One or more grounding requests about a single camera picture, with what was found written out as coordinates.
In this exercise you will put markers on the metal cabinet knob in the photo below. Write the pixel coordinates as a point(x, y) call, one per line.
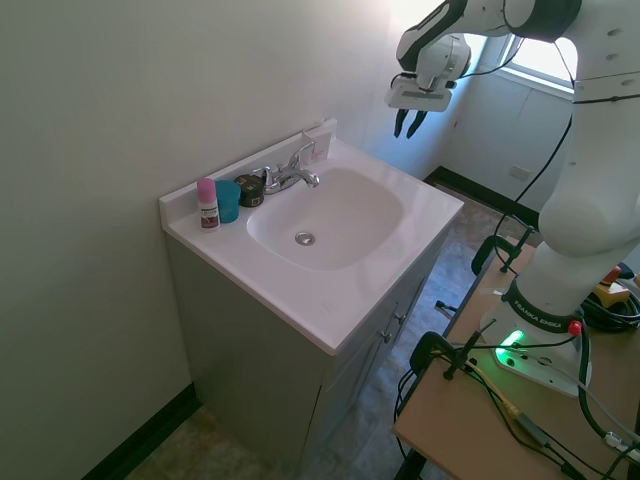
point(399, 317)
point(385, 336)

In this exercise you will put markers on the dark round jar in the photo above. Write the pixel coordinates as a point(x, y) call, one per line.
point(251, 192)

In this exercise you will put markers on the grey vanity cabinet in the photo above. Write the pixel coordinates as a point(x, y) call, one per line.
point(280, 370)

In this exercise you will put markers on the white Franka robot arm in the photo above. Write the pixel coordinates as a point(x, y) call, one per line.
point(575, 225)

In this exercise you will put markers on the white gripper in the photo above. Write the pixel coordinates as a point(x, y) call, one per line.
point(419, 96)

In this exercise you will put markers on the chrome sink drain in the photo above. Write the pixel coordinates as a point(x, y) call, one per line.
point(305, 238)

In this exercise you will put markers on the white sink vanity top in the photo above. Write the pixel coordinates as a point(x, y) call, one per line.
point(325, 235)

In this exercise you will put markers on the window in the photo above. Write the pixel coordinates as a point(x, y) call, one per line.
point(535, 70)

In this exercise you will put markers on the white wall outlet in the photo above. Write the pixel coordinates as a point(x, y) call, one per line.
point(520, 172)

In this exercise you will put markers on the blue plastic cup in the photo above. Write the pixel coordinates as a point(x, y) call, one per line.
point(230, 202)

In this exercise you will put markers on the yellow emergency stop button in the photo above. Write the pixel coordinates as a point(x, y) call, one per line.
point(611, 292)

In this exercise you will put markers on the black C-clamp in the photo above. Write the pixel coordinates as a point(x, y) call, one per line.
point(430, 350)
point(492, 247)

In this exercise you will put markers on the white bottle with pink cap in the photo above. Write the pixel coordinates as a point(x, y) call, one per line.
point(207, 210)

